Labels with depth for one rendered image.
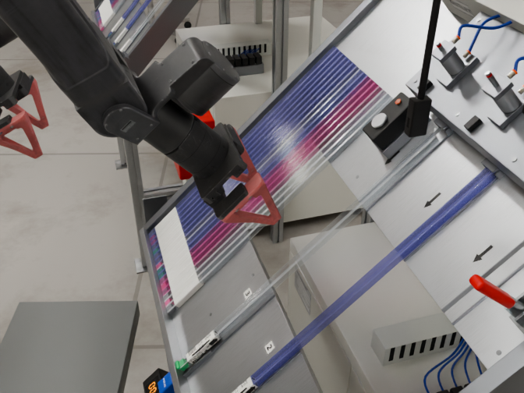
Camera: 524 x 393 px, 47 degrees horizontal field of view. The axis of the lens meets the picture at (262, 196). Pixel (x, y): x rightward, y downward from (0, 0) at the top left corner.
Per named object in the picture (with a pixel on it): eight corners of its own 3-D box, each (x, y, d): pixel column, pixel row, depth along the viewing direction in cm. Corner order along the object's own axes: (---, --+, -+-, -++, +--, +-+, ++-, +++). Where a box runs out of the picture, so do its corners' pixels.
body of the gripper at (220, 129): (230, 129, 76) (188, 94, 72) (252, 168, 68) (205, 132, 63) (196, 164, 77) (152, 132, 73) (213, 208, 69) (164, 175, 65)
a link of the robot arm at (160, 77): (74, 70, 62) (96, 127, 58) (147, -9, 59) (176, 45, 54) (154, 111, 72) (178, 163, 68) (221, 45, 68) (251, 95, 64)
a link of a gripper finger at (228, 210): (285, 181, 76) (234, 140, 71) (303, 212, 71) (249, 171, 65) (248, 217, 78) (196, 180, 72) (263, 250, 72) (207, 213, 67)
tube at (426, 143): (183, 372, 91) (178, 369, 90) (182, 365, 92) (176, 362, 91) (440, 140, 80) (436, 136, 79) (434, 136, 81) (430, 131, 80)
